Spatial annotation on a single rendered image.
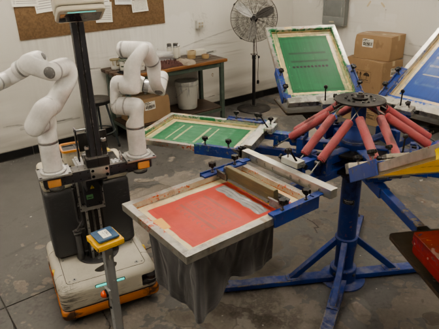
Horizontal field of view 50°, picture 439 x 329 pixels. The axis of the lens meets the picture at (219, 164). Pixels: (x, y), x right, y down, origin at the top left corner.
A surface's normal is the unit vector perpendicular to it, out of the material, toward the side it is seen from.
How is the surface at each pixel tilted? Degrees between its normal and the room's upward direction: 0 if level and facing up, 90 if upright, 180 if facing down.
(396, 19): 90
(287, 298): 0
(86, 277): 0
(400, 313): 0
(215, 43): 90
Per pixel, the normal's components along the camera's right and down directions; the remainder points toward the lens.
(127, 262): -0.03, -0.91
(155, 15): 0.61, 0.31
